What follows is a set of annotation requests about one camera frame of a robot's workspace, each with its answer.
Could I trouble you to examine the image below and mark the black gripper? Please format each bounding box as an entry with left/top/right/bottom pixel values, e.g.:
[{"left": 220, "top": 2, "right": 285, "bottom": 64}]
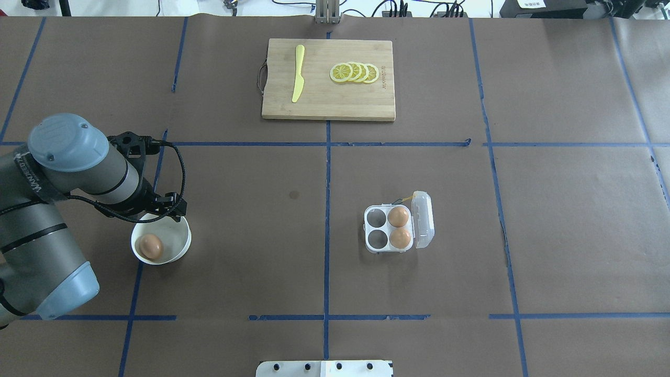
[{"left": 139, "top": 181, "right": 187, "bottom": 220}]

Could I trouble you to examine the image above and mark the brown egg from bowl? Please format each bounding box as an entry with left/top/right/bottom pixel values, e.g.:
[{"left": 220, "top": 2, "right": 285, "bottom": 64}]
[{"left": 137, "top": 234, "right": 164, "bottom": 260}]

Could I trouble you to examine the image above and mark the clear plastic egg box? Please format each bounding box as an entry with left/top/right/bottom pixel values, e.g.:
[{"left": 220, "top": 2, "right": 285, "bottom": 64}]
[{"left": 363, "top": 191, "right": 436, "bottom": 254}]

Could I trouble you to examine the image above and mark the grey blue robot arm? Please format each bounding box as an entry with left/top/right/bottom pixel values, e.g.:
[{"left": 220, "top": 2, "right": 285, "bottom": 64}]
[{"left": 1, "top": 113, "right": 187, "bottom": 328}]

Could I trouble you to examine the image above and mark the brown egg rear slot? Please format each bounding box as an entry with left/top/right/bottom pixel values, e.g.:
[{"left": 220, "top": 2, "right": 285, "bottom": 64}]
[{"left": 387, "top": 205, "right": 410, "bottom": 228}]

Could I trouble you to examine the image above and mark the brown egg slot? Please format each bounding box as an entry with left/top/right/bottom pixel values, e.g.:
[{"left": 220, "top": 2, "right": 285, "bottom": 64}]
[
  {"left": 389, "top": 228, "right": 412, "bottom": 250},
  {"left": 387, "top": 205, "right": 410, "bottom": 228}
]

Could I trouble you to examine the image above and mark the brown egg front slot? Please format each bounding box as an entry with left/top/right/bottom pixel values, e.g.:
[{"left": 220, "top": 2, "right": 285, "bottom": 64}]
[{"left": 389, "top": 228, "right": 412, "bottom": 250}]

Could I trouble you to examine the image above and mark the white round bowl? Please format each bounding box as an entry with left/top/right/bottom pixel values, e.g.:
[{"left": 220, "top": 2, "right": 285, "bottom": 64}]
[{"left": 131, "top": 213, "right": 192, "bottom": 265}]

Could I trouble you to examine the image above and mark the bamboo cutting board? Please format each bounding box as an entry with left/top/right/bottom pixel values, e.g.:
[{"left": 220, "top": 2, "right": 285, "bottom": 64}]
[{"left": 262, "top": 38, "right": 396, "bottom": 121}]

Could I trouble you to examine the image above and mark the yellow plastic knife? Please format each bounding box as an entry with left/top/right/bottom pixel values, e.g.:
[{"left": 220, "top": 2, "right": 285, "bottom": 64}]
[{"left": 292, "top": 45, "right": 306, "bottom": 103}]

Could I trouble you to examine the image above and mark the lemon slice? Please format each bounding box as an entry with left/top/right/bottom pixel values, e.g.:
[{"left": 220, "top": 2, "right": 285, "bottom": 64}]
[
  {"left": 346, "top": 61, "right": 359, "bottom": 83},
  {"left": 329, "top": 63, "right": 354, "bottom": 83},
  {"left": 354, "top": 63, "right": 369, "bottom": 83},
  {"left": 362, "top": 63, "right": 379, "bottom": 84}
]

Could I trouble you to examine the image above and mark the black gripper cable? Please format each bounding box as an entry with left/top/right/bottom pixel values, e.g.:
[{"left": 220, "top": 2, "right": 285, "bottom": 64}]
[{"left": 68, "top": 132, "right": 187, "bottom": 223}]

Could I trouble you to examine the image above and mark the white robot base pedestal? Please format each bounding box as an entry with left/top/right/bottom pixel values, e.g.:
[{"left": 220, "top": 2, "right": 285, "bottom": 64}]
[{"left": 255, "top": 360, "right": 394, "bottom": 376}]

